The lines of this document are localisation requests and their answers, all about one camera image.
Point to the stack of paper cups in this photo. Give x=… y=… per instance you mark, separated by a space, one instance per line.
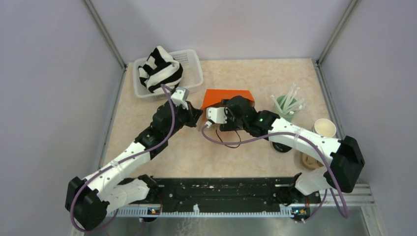
x=324 y=127

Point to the black lid on table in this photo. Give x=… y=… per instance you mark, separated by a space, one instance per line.
x=281 y=147

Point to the green straw holder cup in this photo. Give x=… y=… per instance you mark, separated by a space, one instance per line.
x=279 y=108

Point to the black white striped cloth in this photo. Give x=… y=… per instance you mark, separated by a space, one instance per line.
x=159 y=69

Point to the orange paper bag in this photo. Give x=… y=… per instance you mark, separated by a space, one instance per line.
x=224 y=97

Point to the white wrapped straws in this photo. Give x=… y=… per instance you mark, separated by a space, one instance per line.
x=291 y=103

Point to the cardboard cup carrier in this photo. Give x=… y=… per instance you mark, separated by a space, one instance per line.
x=309 y=162

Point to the white plastic basket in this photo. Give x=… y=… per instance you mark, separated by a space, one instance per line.
x=192 y=77

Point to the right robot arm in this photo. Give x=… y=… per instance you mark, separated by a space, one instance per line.
x=341 y=158

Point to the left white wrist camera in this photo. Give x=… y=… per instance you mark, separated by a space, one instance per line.
x=179 y=97

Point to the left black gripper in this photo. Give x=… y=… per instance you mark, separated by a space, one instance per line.
x=193 y=114

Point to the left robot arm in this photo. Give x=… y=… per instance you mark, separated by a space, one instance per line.
x=91 y=198

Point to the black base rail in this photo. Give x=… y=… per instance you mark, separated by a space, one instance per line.
x=229 y=195

